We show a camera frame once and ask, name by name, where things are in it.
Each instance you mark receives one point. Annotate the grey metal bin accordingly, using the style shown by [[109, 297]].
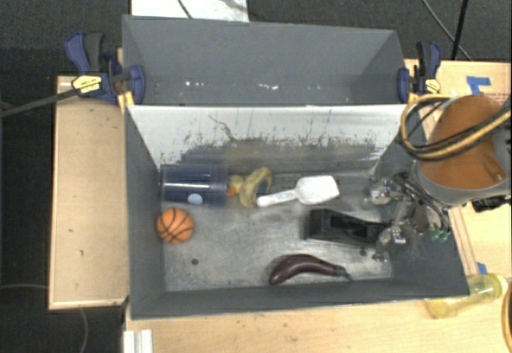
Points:
[[248, 63]]

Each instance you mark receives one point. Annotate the brown cardboard board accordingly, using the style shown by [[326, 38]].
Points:
[[456, 77]]

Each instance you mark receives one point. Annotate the dark blue cylindrical container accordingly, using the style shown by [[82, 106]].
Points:
[[192, 185]]

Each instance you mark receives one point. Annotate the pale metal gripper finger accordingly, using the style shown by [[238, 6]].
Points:
[[394, 236], [379, 191]]

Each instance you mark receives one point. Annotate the clear yellow plastic bottle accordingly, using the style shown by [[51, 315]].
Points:
[[476, 293]]

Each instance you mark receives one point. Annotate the pale wood board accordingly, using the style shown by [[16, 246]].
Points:
[[88, 203]]

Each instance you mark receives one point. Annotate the orange toy basketball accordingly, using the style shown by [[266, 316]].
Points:
[[175, 225]]

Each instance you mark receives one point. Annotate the white plastic scoop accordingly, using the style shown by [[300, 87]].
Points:
[[316, 188]]

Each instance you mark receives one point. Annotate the black tape dispenser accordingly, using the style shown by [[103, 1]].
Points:
[[332, 225]]

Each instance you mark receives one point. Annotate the purple toy eggplant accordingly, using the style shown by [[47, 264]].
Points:
[[298, 266]]

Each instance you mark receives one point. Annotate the yellow rubber duck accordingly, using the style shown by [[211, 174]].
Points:
[[250, 187]]

